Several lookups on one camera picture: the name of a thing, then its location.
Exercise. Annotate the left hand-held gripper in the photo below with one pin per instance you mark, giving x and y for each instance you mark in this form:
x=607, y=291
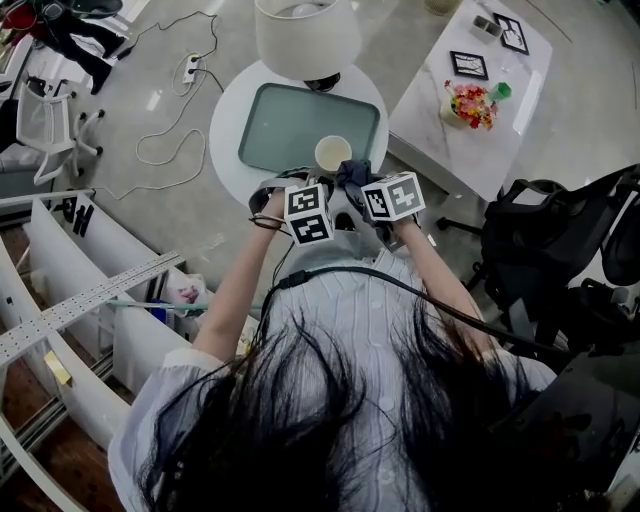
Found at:
x=307, y=215

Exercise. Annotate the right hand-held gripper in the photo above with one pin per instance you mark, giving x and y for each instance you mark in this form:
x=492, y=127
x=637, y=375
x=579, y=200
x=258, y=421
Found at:
x=395, y=196

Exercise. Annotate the dark grey cloth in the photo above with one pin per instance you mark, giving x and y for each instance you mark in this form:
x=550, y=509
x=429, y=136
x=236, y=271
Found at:
x=352, y=172

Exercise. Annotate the cream ceramic mug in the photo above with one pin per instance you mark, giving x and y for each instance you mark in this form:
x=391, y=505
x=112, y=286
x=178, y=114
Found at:
x=332, y=154

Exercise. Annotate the person's left forearm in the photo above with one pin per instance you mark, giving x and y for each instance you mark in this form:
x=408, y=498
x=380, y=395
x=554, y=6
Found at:
x=235, y=290

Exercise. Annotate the person's right forearm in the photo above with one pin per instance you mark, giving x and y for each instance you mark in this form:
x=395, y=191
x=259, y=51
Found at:
x=440, y=280

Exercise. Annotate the small green plastic cup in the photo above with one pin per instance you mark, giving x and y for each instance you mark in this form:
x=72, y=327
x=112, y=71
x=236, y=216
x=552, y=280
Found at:
x=501, y=91

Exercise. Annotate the person's left hand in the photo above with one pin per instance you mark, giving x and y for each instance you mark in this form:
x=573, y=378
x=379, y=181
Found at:
x=275, y=205

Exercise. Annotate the black shoe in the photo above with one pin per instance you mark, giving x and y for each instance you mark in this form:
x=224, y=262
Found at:
x=346, y=221

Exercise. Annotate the light grey skirt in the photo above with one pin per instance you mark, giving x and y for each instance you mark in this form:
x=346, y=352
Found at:
x=340, y=247

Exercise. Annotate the green tray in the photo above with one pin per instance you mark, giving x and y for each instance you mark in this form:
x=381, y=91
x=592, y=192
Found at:
x=290, y=125

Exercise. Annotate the white marble coffee table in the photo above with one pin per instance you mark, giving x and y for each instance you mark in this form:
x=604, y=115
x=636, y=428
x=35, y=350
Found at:
x=475, y=150

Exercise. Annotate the white striped shirt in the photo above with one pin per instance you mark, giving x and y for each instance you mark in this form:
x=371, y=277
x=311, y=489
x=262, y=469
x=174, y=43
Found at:
x=350, y=310

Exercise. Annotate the round white side table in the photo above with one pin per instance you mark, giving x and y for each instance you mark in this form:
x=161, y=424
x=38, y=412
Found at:
x=225, y=145

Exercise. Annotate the white plastic bag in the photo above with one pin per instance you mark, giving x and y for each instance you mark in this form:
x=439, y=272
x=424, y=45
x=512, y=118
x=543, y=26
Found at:
x=185, y=292

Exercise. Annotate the black office chair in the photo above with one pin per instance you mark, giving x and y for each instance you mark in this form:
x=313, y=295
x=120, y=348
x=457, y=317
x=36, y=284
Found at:
x=545, y=240

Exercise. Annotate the white shade table lamp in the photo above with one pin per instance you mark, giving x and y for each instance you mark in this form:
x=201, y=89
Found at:
x=305, y=35

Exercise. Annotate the white power strip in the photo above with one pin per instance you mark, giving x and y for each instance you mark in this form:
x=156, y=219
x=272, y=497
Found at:
x=191, y=67

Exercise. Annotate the small grey box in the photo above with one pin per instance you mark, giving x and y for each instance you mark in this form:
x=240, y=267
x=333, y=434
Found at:
x=486, y=27

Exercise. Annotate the white curved shelving unit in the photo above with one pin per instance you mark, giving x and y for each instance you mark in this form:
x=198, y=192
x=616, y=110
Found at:
x=115, y=250

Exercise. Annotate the round waste bin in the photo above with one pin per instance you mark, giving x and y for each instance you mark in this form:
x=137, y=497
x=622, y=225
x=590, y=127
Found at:
x=442, y=5

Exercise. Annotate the white office chair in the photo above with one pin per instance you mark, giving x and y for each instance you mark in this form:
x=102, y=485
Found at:
x=42, y=130

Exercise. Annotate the black head-mounted rig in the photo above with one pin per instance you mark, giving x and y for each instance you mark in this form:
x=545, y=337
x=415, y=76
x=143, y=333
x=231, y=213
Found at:
x=575, y=415

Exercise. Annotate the yellow paper tag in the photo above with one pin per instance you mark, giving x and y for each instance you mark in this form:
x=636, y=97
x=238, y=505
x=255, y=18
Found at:
x=57, y=367

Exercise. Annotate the black picture frame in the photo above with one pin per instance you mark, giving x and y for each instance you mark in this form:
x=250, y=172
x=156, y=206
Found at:
x=511, y=34
x=469, y=65

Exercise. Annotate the perforated metal rail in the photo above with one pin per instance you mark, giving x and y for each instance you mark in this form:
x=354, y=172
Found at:
x=90, y=297

